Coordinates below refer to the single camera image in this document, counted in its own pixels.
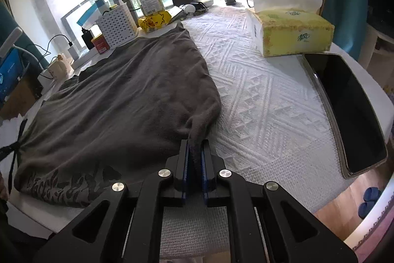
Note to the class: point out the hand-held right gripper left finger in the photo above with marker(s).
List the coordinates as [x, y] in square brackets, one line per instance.
[184, 170]

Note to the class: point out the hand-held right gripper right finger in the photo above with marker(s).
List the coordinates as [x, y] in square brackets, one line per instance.
[204, 170]

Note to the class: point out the grey-brown printed t-shirt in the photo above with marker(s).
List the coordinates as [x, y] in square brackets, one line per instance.
[123, 97]

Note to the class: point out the dark green cloth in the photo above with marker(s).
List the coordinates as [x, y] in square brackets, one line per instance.
[92, 70]

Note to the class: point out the white power strip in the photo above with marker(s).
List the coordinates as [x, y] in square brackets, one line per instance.
[84, 57]

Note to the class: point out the yellow printed bag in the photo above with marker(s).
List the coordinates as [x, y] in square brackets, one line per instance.
[155, 21]

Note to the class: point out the red tin can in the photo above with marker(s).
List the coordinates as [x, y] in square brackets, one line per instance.
[101, 43]

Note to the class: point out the black tablet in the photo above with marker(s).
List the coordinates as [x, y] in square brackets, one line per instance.
[347, 103]

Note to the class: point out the white perforated plastic basket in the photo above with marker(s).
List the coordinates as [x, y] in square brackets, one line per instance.
[118, 24]

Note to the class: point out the yellow tissue box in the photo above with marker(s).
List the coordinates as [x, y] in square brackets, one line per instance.
[289, 32]

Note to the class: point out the cream mug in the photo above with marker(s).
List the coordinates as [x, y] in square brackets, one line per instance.
[58, 67]

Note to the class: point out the white charger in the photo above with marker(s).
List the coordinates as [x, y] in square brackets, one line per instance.
[73, 50]

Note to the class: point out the black charger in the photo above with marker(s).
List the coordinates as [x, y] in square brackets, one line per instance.
[87, 38]

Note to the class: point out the black pouch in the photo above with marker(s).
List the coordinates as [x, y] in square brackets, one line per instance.
[200, 6]

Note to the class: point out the blue slipper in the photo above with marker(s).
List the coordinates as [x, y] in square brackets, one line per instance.
[366, 208]
[374, 193]

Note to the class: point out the clear jar with white lid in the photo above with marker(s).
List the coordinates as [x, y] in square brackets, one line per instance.
[147, 0]

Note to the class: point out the brown cardboard box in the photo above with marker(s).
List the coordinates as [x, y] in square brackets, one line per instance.
[18, 97]

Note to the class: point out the pink rug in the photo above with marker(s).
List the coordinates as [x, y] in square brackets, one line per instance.
[378, 229]

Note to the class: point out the blue and white carton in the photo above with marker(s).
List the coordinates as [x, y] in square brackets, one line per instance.
[92, 9]

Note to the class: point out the tablet with blue screen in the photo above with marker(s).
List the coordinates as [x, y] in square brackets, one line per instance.
[10, 72]

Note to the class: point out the white side table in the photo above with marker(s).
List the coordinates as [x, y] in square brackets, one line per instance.
[378, 44]

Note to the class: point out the white desk lamp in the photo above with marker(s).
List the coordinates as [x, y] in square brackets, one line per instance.
[9, 38]

